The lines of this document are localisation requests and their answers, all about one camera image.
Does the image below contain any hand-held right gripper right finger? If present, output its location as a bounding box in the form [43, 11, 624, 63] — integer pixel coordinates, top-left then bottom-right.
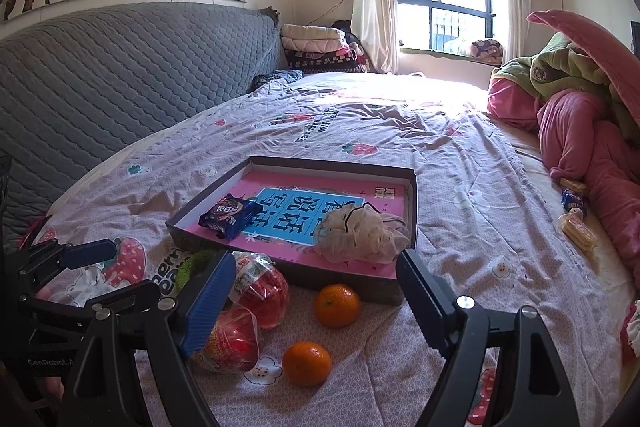
[395, 248, 583, 427]

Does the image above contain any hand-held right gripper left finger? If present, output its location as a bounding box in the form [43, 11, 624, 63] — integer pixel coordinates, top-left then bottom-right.
[62, 249, 238, 427]

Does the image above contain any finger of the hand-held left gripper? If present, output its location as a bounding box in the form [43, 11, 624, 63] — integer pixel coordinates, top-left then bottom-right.
[20, 238, 120, 278]
[17, 289, 93, 315]

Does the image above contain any green fuzzy scrunchie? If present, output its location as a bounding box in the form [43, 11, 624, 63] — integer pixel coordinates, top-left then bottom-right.
[172, 249, 226, 295]

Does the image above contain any white snack packet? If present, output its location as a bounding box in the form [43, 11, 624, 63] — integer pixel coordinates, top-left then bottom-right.
[192, 307, 261, 374]

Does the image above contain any red toy egg packet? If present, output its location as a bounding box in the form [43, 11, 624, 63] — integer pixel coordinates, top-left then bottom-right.
[227, 251, 291, 330]

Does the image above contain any orange mandarin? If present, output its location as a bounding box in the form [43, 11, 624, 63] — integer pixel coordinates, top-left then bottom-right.
[282, 341, 333, 388]
[314, 283, 362, 328]

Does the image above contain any grey cardboard box pink inside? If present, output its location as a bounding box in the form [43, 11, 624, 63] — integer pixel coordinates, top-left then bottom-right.
[165, 156, 418, 306]

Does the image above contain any blue cookie packet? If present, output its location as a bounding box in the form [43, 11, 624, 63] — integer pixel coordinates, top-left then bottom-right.
[198, 193, 264, 242]

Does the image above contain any white mesh bag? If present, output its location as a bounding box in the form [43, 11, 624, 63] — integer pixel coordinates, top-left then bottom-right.
[313, 202, 410, 264]

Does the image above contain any small blue snack packet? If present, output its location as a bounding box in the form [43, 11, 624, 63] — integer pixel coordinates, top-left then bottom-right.
[561, 188, 587, 214]

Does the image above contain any grey quilted headboard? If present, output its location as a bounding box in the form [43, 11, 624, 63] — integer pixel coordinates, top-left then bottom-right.
[0, 2, 288, 253]

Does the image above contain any pink quilt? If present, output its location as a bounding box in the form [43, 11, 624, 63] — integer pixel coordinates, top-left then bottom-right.
[487, 9, 640, 288]

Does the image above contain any dark patterned cloth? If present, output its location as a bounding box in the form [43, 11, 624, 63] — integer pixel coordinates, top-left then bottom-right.
[250, 69, 303, 92]

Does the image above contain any dark checkered folded blanket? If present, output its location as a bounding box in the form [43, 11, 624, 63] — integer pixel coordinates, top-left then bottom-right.
[287, 49, 370, 75]

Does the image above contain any patterned blanket on sill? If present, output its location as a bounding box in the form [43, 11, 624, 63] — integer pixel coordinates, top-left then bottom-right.
[457, 38, 503, 62]

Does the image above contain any pink folded blanket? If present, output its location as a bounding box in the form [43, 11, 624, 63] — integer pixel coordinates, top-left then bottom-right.
[282, 38, 352, 56]

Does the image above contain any green fleece blanket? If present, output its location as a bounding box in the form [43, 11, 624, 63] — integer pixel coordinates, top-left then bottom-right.
[492, 32, 640, 132]

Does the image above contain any cream folded blanket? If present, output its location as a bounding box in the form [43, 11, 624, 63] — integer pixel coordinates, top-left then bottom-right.
[281, 23, 347, 42]

